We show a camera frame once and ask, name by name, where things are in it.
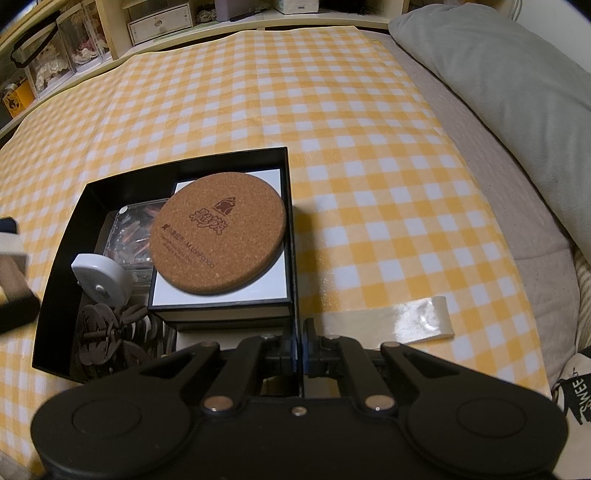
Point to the round cork coaster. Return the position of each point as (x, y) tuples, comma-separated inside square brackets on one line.
[(219, 233)]

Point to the black cardboard box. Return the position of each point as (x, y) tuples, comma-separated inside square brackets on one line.
[(69, 230)]

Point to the white round tape measure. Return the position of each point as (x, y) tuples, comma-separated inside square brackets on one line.
[(104, 277)]

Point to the clear case with pink doll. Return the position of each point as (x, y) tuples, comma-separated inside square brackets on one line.
[(87, 41)]

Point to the clear square hair clip box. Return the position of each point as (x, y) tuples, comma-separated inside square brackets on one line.
[(129, 230)]

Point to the yellow box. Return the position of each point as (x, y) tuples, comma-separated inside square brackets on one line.
[(18, 101)]

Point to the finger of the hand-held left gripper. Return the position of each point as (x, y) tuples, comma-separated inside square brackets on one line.
[(18, 311), (7, 226)]

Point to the black and white lidded box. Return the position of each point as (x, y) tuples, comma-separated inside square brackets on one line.
[(221, 295)]

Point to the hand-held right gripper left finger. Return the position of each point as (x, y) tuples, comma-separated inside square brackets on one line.
[(292, 356)]

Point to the clear tape strip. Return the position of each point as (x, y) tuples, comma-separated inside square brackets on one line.
[(397, 321)]

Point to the yellow checkered cloth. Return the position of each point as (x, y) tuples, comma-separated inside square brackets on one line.
[(360, 138)]

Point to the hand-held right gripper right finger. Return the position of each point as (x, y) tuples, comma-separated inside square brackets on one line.
[(308, 360)]

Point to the clear case with white doll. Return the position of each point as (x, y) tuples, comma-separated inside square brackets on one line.
[(51, 71)]

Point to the black headband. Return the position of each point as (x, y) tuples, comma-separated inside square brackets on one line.
[(18, 57)]

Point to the wooden shelf unit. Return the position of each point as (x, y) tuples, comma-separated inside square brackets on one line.
[(117, 41)]

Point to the small white rectangular block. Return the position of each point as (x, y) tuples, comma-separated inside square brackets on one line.
[(11, 272)]

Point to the white tissue box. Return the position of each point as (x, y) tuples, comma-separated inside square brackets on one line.
[(295, 5)]

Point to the black pen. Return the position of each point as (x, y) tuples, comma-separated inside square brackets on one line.
[(247, 15)]

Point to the black fluffy brush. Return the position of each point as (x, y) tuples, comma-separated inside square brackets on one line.
[(341, 4)]

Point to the black hair claw clip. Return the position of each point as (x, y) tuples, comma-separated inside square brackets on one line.
[(115, 337)]

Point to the beige quilted bed sheet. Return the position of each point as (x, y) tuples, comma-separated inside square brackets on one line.
[(498, 161)]

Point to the white drawer box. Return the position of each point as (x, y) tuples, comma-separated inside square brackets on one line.
[(159, 24)]

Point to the grey pillow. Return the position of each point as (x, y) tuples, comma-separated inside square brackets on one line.
[(508, 78)]

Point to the white pillow with black print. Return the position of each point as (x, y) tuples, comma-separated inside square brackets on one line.
[(577, 392)]

